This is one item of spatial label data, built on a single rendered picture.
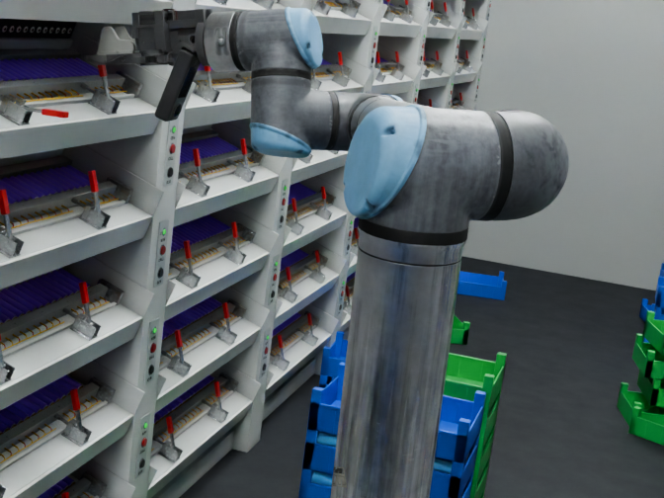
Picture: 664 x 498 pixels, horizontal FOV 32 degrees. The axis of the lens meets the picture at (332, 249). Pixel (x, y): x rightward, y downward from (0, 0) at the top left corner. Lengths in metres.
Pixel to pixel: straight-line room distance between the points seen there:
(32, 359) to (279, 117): 0.53
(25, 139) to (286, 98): 0.38
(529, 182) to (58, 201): 0.92
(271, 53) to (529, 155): 0.62
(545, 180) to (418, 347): 0.22
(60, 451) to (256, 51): 0.74
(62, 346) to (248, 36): 0.58
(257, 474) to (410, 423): 1.57
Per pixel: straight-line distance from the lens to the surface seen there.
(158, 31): 1.81
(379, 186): 1.14
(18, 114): 1.64
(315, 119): 1.72
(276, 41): 1.72
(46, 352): 1.86
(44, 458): 1.95
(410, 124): 1.16
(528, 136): 1.21
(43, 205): 1.85
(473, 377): 2.62
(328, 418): 2.18
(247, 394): 2.85
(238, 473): 2.78
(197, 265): 2.45
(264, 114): 1.71
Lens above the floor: 1.10
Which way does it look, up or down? 12 degrees down
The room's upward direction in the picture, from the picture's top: 7 degrees clockwise
